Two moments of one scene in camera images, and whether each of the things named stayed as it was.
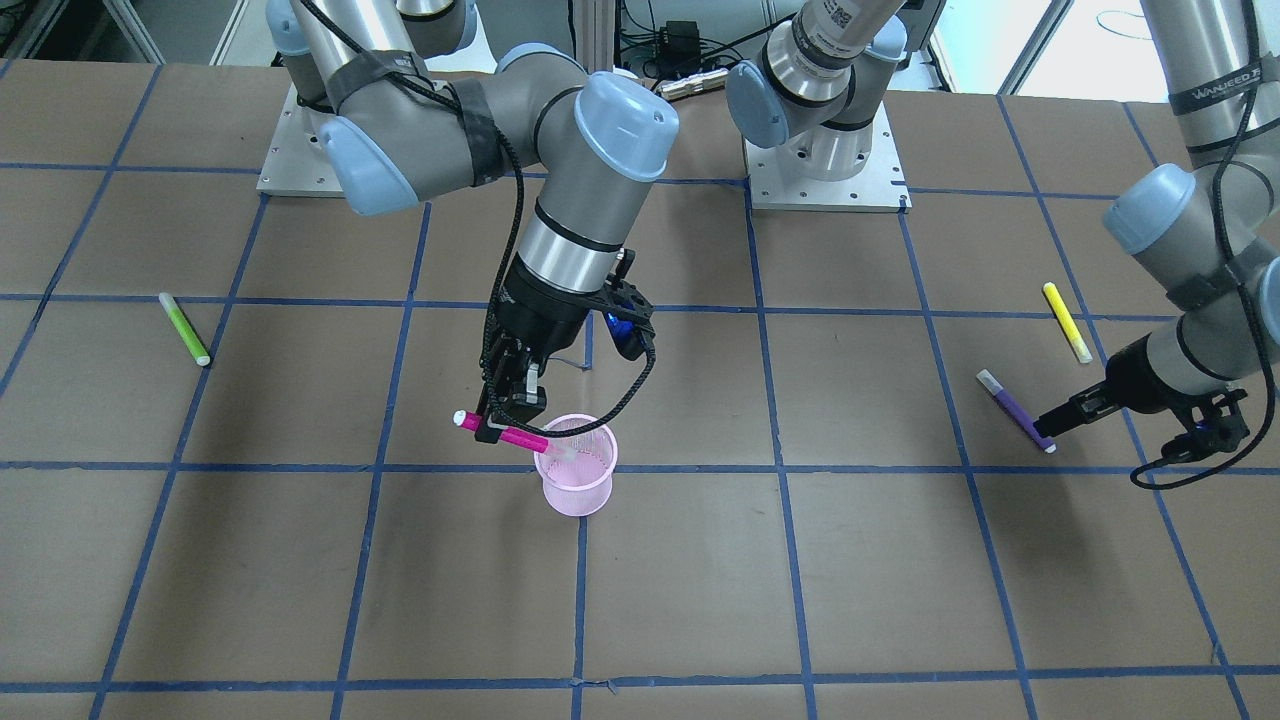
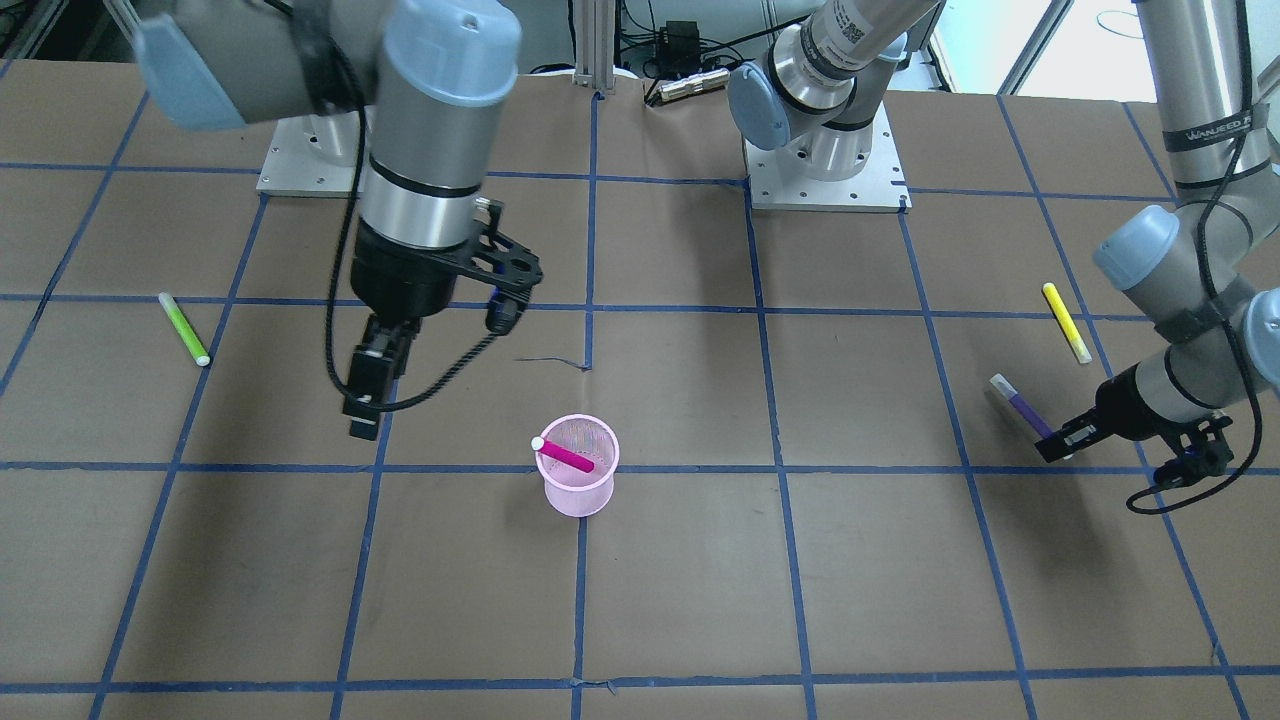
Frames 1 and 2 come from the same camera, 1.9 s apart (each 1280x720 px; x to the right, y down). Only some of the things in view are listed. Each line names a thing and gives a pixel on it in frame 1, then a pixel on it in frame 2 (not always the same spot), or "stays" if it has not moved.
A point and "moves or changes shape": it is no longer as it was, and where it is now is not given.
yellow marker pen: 1067,323 stays
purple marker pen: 1008,402 moves or changes shape
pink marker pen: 526,440 moves or changes shape
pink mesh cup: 582,487 stays
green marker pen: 184,327 stays
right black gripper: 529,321 -> 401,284
